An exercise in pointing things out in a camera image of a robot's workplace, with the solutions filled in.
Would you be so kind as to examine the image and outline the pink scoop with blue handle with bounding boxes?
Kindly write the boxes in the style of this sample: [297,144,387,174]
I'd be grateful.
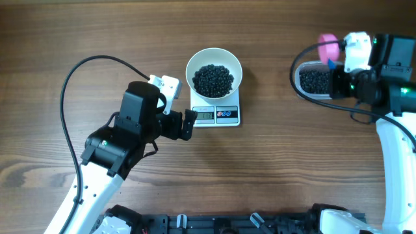
[318,34,340,70]

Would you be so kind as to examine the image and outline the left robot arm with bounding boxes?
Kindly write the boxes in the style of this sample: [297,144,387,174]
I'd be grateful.
[46,81,197,233]

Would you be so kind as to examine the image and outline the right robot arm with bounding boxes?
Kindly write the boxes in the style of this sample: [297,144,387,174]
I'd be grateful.
[318,32,415,233]

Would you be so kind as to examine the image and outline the white digital kitchen scale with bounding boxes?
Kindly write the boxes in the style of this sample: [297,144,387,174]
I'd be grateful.
[190,90,241,127]

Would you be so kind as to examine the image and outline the black beans in bowl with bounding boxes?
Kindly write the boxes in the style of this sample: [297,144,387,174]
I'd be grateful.
[192,64,234,98]

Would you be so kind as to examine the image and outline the white bowl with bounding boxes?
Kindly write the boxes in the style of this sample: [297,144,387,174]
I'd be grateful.
[185,47,242,99]

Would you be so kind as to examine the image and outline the black beans in container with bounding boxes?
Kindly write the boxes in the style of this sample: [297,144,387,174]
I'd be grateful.
[299,70,330,94]

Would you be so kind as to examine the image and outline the clear plastic food container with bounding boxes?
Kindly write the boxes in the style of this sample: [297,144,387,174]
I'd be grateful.
[294,60,331,100]

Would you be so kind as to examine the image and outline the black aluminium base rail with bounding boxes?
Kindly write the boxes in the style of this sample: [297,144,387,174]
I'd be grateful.
[97,213,367,234]

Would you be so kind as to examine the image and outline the left black camera cable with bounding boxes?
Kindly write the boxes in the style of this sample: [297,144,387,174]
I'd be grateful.
[59,55,151,234]

